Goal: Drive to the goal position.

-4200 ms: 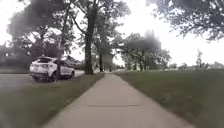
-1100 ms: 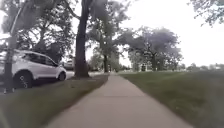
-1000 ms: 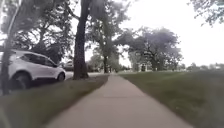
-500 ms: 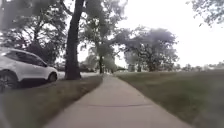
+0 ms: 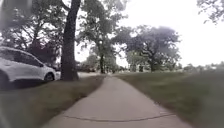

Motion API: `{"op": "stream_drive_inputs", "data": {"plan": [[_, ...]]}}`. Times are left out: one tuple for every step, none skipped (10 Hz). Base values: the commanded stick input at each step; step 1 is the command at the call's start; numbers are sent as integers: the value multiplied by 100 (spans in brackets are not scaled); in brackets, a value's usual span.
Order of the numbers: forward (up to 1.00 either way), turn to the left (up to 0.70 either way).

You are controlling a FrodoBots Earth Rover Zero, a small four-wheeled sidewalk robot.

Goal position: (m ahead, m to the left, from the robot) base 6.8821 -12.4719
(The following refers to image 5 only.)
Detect grass verge strip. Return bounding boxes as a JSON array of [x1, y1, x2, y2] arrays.
[[0, 75, 107, 128]]

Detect overhanging tree branches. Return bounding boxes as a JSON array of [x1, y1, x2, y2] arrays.
[[196, 0, 224, 25]]

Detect wide grass lawn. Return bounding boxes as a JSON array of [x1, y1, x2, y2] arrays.
[[113, 69, 224, 128]]

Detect broad spreading tree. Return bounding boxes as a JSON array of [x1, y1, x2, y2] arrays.
[[111, 24, 183, 73]]

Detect slender leafy tree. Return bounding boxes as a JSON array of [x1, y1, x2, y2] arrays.
[[77, 0, 128, 75]]

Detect white car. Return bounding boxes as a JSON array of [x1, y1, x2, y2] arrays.
[[0, 46, 58, 88]]

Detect large dark tree trunk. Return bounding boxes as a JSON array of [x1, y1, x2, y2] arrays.
[[0, 0, 128, 82]]

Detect grey concrete sidewalk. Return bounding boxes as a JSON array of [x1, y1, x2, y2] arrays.
[[40, 75, 195, 128]]

